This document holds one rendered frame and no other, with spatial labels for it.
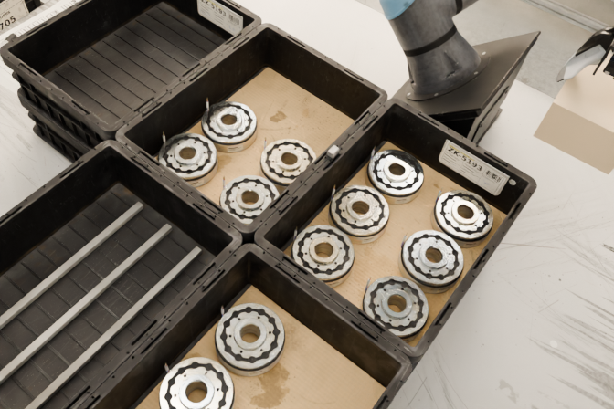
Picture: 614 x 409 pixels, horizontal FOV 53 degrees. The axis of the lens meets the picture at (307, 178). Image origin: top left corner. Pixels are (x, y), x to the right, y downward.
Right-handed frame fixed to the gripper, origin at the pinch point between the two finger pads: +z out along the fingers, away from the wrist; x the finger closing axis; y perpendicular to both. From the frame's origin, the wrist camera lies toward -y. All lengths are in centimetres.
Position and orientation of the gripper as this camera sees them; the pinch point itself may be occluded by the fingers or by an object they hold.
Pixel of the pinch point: (603, 99)
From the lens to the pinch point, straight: 103.1
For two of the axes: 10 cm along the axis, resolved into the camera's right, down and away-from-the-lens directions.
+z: -0.8, 5.8, 8.1
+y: -5.6, 6.4, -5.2
